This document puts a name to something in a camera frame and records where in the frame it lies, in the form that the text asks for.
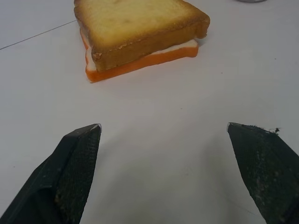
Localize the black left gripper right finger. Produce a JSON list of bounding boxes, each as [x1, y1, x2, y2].
[[226, 122, 299, 224]]

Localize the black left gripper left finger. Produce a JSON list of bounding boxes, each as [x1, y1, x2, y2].
[[0, 123, 103, 224]]

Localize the orange and white toy slices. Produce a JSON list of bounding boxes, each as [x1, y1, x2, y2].
[[79, 27, 199, 84]]

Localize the thick toasted bread slice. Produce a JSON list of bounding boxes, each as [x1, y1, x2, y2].
[[73, 0, 211, 72]]

